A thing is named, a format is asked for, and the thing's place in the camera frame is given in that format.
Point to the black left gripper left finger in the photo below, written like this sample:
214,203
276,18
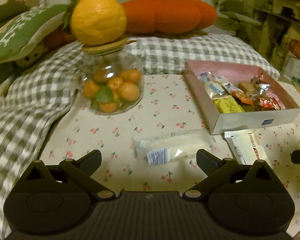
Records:
79,172

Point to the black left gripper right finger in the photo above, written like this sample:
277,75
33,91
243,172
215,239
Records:
218,172

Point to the white cream wafer packet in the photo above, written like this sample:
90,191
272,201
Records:
245,147

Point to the pink peach oolong snack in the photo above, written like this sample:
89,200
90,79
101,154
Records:
276,101

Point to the red white snack packet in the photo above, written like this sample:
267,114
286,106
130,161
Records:
266,104

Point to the yellow snack packet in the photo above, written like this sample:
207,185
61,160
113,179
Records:
227,104

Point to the clear white cake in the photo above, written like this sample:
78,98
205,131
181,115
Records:
172,147

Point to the small silver snack packet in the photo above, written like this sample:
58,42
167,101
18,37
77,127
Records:
262,88

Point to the jam biscuit packet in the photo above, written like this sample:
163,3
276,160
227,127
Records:
235,91

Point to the white blue bread packet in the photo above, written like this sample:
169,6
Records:
211,86

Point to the small red candy packet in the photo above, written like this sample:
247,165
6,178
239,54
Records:
256,81

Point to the gold foil snack bar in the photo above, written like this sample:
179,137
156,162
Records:
248,108

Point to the cherry print tablecloth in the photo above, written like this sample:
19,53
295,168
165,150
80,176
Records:
167,108

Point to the pink silver cardboard box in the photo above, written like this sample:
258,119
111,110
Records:
219,123

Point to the grey checkered quilt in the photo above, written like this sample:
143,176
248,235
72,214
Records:
46,91

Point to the red white shopping bag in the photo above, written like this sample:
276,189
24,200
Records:
291,67

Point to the glass jar with kumquats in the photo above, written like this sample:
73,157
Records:
111,78

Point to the green embroidered pillow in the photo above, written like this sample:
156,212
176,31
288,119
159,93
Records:
25,38

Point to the large orange citrus fruit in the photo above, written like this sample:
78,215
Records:
97,22

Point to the red tomato plush cushion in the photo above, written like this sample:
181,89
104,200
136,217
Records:
168,16

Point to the white office chair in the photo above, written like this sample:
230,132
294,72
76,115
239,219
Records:
234,13

